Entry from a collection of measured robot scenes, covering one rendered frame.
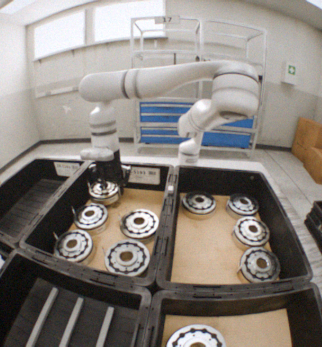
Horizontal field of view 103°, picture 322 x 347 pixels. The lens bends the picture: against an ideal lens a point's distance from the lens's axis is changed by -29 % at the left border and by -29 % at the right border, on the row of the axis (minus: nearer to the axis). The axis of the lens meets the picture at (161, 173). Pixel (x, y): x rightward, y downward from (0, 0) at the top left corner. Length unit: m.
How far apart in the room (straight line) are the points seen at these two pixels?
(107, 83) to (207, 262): 0.46
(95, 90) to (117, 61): 2.87
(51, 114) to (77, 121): 0.68
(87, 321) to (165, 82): 0.49
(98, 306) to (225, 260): 0.30
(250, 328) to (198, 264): 0.19
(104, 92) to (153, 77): 0.12
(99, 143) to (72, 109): 3.27
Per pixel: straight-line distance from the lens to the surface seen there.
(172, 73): 0.36
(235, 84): 0.32
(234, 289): 0.31
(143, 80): 0.37
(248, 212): 0.55
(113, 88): 0.40
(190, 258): 0.44
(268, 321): 0.43
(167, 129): 2.35
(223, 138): 2.47
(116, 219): 0.53
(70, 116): 3.78
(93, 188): 0.58
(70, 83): 3.67
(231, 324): 0.40
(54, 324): 0.43
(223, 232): 0.51
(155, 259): 0.32
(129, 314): 0.39
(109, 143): 0.46
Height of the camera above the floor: 1.20
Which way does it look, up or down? 31 degrees down
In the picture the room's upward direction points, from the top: straight up
